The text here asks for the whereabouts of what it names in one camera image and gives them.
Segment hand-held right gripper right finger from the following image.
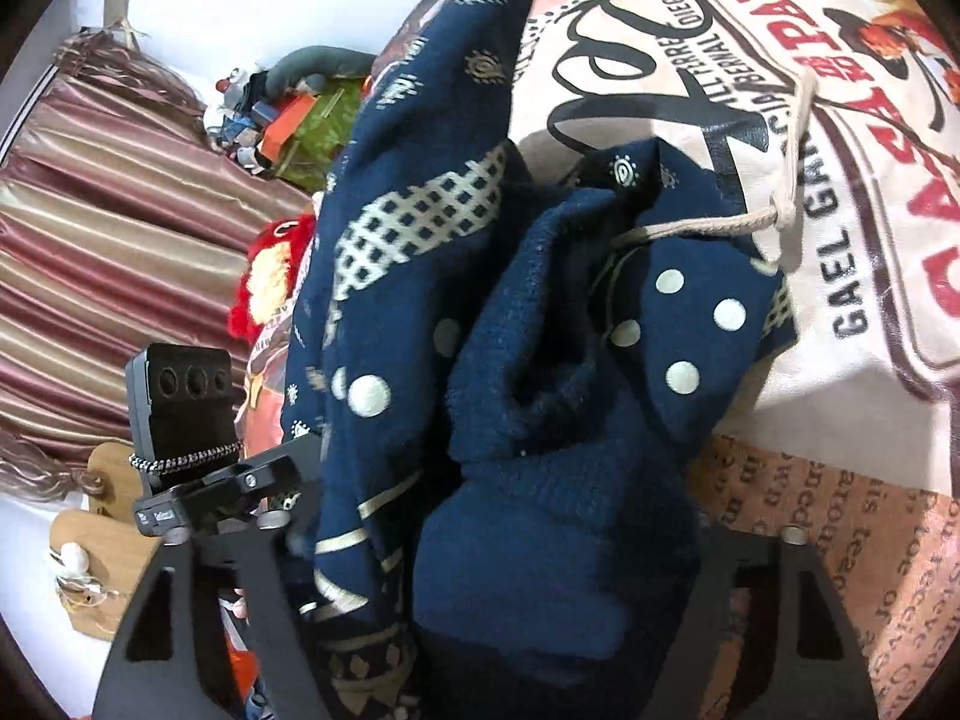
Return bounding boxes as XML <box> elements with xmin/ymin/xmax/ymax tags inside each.
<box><xmin>697</xmin><ymin>525</ymin><xmax>880</xmax><ymax>720</ymax></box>

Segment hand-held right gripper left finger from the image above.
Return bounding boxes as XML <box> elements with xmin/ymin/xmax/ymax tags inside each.
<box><xmin>94</xmin><ymin>510</ymin><xmax>335</xmax><ymax>720</ymax></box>

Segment navy patterned sweater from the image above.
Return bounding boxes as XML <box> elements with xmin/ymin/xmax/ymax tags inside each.
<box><xmin>281</xmin><ymin>0</ymin><xmax>797</xmax><ymax>720</ymax></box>

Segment small wooden board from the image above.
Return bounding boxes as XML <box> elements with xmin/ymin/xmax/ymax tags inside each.
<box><xmin>85</xmin><ymin>442</ymin><xmax>151</xmax><ymax>520</ymax></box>

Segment large wooden board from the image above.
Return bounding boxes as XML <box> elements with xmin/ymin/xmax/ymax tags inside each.
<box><xmin>49</xmin><ymin>511</ymin><xmax>164</xmax><ymax>644</ymax></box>

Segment red plush toy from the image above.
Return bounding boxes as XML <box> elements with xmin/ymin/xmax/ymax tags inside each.
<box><xmin>227</xmin><ymin>214</ymin><xmax>320</xmax><ymax>340</ymax></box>

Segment striped pink curtain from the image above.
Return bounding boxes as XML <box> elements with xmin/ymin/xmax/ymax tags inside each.
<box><xmin>0</xmin><ymin>30</ymin><xmax>316</xmax><ymax>496</ymax></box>

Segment orange box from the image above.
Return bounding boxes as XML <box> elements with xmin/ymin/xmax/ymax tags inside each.
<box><xmin>259</xmin><ymin>94</ymin><xmax>322</xmax><ymax>160</ymax></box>

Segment grey padded tube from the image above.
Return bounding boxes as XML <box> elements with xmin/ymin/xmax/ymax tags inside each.
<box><xmin>268</xmin><ymin>45</ymin><xmax>376</xmax><ymax>92</ymax></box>

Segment cream printed hoodie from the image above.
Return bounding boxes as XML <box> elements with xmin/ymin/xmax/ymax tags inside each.
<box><xmin>367</xmin><ymin>0</ymin><xmax>960</xmax><ymax>421</ymax></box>

